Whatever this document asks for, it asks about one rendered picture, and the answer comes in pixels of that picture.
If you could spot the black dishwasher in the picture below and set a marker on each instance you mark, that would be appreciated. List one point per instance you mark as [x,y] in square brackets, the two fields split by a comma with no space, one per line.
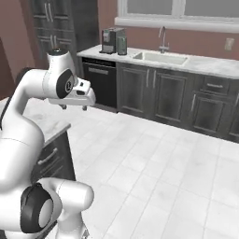
[99,82]

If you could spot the dark grey cupboard run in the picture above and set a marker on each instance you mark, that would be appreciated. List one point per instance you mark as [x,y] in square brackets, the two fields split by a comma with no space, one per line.
[174,93]

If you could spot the beige wall socket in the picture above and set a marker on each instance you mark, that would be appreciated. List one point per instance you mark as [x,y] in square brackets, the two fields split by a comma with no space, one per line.
[229,44]

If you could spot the black coffee machine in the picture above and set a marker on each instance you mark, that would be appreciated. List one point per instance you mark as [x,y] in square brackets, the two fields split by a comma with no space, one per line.
[109,40]

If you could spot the tall dark grey cupboard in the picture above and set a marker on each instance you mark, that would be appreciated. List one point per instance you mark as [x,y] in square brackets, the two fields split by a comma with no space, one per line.
[56,28]

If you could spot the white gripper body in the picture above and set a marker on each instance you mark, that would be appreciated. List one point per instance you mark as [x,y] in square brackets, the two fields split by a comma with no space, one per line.
[73,99]

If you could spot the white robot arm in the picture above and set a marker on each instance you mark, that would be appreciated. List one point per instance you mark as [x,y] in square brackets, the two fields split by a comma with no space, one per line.
[18,146]

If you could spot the white sink basin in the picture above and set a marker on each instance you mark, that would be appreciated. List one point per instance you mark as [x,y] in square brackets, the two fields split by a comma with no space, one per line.
[160,58]

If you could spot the white framed window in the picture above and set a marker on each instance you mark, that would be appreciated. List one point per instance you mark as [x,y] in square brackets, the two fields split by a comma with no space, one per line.
[177,12]

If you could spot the silver tap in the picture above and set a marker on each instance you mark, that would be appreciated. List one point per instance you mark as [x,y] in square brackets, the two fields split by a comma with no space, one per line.
[163,40]

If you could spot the dark green jar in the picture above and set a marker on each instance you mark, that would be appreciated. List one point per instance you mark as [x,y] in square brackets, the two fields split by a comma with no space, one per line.
[122,45]

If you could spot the dark grey drawer front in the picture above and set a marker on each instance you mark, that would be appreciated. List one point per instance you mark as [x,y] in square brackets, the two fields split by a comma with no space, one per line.
[59,165]

